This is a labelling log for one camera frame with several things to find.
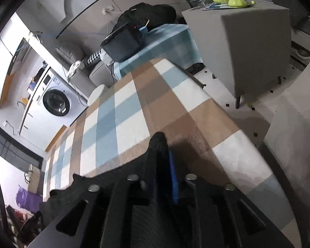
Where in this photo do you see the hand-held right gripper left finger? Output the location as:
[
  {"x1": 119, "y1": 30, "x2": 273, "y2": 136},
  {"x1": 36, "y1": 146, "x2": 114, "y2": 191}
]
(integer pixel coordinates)
[{"x1": 28, "y1": 132, "x2": 169, "y2": 248}]

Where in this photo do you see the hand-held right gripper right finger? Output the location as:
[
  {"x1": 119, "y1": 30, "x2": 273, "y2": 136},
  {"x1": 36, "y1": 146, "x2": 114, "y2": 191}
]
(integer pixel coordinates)
[{"x1": 168, "y1": 151, "x2": 295, "y2": 248}]

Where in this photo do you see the colourful clothes pile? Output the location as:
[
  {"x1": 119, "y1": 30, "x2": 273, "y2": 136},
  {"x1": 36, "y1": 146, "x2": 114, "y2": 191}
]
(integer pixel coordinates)
[{"x1": 0, "y1": 198, "x2": 25, "y2": 238}]

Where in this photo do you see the checked tablecloth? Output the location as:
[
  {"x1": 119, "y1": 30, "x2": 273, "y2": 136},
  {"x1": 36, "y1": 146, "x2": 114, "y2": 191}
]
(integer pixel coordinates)
[{"x1": 43, "y1": 58, "x2": 303, "y2": 248}]

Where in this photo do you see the white round stool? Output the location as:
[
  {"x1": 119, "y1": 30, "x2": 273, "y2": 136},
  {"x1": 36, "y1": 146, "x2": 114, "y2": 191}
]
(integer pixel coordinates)
[{"x1": 88, "y1": 84, "x2": 109, "y2": 106}]

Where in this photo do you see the white washing machine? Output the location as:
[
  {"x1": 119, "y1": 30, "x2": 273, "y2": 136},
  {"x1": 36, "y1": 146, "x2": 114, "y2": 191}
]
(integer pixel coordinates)
[{"x1": 28, "y1": 67, "x2": 89, "y2": 127}]

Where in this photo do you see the grey sofa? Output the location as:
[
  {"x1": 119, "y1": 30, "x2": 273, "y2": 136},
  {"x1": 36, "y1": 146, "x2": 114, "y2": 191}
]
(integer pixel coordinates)
[{"x1": 55, "y1": 43, "x2": 114, "y2": 100}]

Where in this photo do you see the woven laundry basket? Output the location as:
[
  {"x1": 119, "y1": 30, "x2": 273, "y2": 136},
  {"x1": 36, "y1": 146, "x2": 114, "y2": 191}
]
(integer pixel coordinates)
[{"x1": 23, "y1": 164, "x2": 45, "y2": 194}]

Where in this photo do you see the white kitchen base cabinet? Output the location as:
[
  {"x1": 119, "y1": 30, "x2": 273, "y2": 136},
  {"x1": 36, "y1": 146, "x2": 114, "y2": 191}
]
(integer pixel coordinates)
[{"x1": 17, "y1": 93, "x2": 68, "y2": 150}]

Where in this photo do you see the purple bag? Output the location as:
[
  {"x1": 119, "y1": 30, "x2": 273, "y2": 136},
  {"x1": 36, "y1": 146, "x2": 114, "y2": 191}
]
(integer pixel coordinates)
[{"x1": 15, "y1": 187, "x2": 43, "y2": 210}]

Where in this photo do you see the teal tablecloth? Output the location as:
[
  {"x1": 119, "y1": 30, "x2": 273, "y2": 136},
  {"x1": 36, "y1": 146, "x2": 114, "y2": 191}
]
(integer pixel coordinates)
[{"x1": 113, "y1": 24, "x2": 204, "y2": 82}]

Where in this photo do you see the houndstooth pillow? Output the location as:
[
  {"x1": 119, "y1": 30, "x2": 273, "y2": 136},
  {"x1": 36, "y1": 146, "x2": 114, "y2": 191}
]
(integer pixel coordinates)
[{"x1": 86, "y1": 48, "x2": 105, "y2": 66}]

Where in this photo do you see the white cloth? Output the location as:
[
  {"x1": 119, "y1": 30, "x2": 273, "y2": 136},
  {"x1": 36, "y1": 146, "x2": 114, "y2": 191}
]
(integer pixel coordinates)
[{"x1": 67, "y1": 60, "x2": 84, "y2": 80}]

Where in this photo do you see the dark glass door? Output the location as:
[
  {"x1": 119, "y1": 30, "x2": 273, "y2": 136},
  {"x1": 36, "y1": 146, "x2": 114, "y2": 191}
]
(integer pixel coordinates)
[{"x1": 0, "y1": 120, "x2": 43, "y2": 172}]

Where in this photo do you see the grey cube ottoman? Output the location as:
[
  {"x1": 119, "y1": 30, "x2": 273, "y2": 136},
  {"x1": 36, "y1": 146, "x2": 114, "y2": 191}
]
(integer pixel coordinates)
[{"x1": 181, "y1": 0, "x2": 292, "y2": 109}]

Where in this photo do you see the grey cushion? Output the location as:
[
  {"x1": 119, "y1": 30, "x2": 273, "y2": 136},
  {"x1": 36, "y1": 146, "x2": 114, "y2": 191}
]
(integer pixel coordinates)
[{"x1": 55, "y1": 43, "x2": 84, "y2": 62}]

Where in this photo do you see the black jacket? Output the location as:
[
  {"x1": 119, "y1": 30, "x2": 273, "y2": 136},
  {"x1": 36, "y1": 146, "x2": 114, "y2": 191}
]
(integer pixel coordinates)
[{"x1": 112, "y1": 2, "x2": 176, "y2": 35}]

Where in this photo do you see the grey round object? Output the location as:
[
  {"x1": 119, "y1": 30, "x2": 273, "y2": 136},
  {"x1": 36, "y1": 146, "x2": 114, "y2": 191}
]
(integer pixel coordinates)
[{"x1": 296, "y1": 49, "x2": 310, "y2": 60}]

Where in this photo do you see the steel range hood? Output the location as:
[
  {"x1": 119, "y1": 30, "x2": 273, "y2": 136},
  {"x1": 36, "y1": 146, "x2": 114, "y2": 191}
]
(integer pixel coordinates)
[{"x1": 12, "y1": 38, "x2": 29, "y2": 63}]

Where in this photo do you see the green teapot lid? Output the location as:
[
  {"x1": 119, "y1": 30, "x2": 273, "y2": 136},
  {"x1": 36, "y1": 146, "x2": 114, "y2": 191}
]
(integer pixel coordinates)
[{"x1": 228, "y1": 0, "x2": 256, "y2": 8}]

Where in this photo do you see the white kitchen wall cabinet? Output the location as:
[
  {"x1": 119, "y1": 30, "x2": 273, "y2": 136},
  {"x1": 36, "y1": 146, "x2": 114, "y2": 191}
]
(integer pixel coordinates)
[{"x1": 0, "y1": 37, "x2": 31, "y2": 110}]

